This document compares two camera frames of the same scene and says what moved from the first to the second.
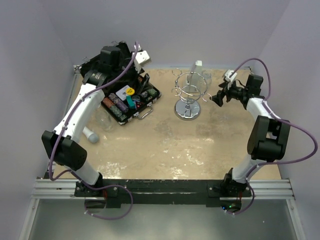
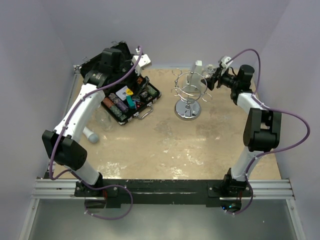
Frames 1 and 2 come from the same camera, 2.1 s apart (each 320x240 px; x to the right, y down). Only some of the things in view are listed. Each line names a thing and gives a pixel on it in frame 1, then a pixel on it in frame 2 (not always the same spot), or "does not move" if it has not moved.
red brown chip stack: (108, 102) does not move
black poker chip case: (128, 92) does not move
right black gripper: (218, 98) -> (211, 81)
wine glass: (104, 119) does not move
